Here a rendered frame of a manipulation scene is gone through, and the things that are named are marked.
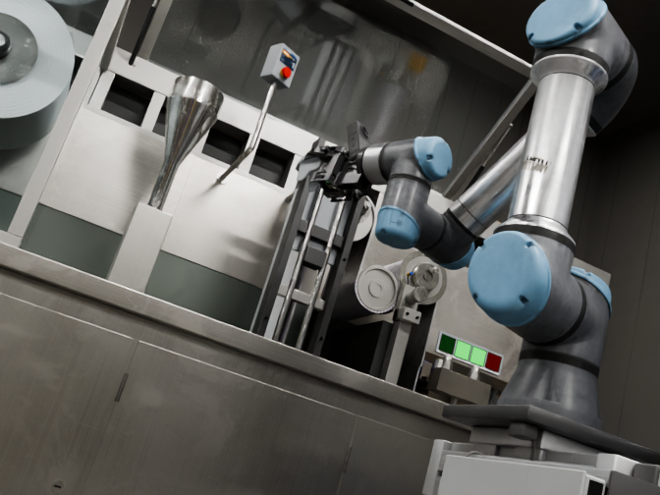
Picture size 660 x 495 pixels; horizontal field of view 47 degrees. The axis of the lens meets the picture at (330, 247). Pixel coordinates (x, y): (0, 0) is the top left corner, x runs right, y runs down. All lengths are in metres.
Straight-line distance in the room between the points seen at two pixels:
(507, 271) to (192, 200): 1.34
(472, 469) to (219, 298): 1.37
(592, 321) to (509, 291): 0.17
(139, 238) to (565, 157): 1.11
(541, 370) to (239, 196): 1.34
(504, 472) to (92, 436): 0.86
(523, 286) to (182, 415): 0.78
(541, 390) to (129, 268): 1.09
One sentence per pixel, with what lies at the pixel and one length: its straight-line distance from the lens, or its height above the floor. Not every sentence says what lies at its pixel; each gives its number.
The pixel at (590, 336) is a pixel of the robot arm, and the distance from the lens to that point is 1.17.
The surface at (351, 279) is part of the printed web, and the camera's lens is 2.02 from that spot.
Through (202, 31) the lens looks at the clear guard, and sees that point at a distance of 2.31.
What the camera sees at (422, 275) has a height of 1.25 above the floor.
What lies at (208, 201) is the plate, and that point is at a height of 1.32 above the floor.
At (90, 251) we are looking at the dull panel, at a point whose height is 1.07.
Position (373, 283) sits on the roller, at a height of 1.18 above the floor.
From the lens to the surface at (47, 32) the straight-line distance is 1.73.
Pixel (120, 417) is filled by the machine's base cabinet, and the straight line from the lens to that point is 1.53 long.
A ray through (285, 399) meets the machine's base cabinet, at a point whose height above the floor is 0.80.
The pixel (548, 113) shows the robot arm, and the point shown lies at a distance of 1.18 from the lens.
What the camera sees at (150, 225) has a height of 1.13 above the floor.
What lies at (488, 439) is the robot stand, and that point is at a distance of 1.17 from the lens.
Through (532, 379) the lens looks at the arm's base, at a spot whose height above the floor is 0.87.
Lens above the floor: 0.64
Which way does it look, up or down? 17 degrees up
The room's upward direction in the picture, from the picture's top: 17 degrees clockwise
